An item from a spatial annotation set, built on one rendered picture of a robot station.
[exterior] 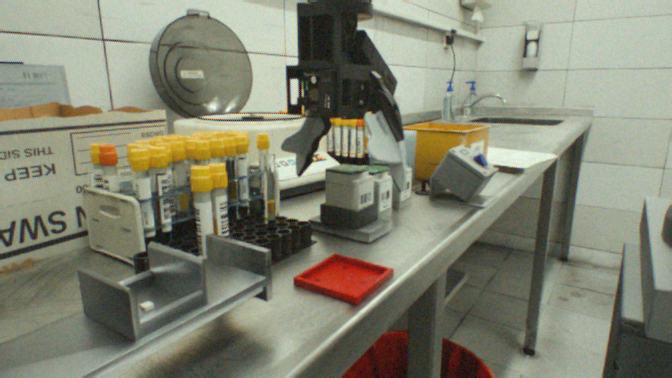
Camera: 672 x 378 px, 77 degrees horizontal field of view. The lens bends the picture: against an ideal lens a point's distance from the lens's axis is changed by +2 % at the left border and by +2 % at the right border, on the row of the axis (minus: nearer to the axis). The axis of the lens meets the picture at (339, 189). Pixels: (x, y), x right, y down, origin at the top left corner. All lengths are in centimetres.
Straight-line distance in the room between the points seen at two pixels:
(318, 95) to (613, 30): 248
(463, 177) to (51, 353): 54
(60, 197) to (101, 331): 27
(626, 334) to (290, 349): 27
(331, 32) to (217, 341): 31
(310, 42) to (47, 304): 34
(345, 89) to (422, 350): 38
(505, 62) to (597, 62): 49
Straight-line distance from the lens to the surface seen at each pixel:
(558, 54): 286
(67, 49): 92
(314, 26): 45
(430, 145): 80
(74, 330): 30
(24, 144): 52
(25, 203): 53
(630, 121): 284
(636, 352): 44
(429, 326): 62
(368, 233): 49
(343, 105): 44
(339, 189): 50
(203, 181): 36
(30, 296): 46
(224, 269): 34
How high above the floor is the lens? 105
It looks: 14 degrees down
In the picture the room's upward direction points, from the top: straight up
